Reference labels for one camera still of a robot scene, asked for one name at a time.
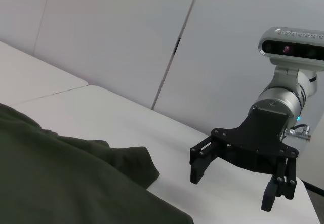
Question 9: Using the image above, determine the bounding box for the right arm cable with connector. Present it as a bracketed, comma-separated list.
[285, 124, 312, 137]

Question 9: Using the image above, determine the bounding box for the dark green shirt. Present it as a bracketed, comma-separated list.
[0, 102, 194, 224]

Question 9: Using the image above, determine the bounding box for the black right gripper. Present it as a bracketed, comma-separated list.
[189, 105, 300, 212]

